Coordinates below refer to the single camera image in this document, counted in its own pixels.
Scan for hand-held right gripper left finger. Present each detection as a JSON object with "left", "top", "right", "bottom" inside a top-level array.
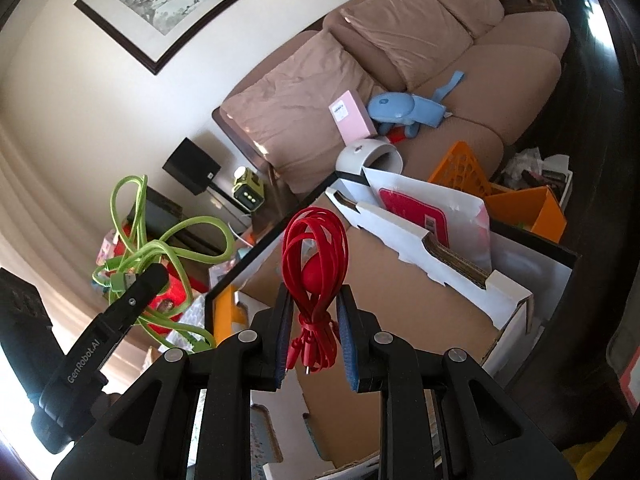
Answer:
[{"left": 50, "top": 287, "right": 296, "bottom": 480}]

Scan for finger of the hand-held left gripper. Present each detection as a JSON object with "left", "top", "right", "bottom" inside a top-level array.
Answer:
[{"left": 100, "top": 264, "right": 170, "bottom": 333}]

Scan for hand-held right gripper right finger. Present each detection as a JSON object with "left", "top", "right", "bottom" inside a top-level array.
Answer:
[{"left": 336, "top": 285, "right": 581, "bottom": 480}]

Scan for green cable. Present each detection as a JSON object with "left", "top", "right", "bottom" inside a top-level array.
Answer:
[{"left": 91, "top": 174, "right": 237, "bottom": 352}]

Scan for white cardboard box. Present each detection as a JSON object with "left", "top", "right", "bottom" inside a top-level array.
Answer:
[{"left": 235, "top": 187, "right": 537, "bottom": 473}]

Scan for red cable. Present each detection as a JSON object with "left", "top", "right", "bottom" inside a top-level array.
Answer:
[{"left": 281, "top": 205, "right": 352, "bottom": 377}]

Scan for orange grey box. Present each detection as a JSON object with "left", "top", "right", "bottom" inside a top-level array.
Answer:
[{"left": 215, "top": 284, "right": 249, "bottom": 343}]

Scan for green black power station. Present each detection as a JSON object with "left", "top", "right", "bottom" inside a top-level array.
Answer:
[{"left": 232, "top": 166, "right": 264, "bottom": 209}]

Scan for white envelope red print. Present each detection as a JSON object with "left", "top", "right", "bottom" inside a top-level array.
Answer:
[{"left": 361, "top": 165, "right": 494, "bottom": 272}]

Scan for beige curtain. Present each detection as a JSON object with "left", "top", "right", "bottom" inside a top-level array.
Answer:
[{"left": 0, "top": 125, "right": 131, "bottom": 361}]

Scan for white curved device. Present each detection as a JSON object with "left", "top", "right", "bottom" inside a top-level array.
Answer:
[{"left": 334, "top": 138, "right": 405, "bottom": 182}]

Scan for orange plastic crate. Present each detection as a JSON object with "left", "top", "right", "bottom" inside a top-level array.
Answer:
[{"left": 426, "top": 141, "right": 569, "bottom": 244}]

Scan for pink box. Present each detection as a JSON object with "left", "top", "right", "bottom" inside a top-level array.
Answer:
[{"left": 328, "top": 89, "right": 378, "bottom": 144}]

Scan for brown sofa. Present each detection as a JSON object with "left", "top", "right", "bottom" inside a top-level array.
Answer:
[{"left": 211, "top": 0, "right": 572, "bottom": 197}]

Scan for light blue strapped device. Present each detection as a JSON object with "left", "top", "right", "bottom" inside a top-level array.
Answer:
[{"left": 366, "top": 70, "right": 467, "bottom": 139}]

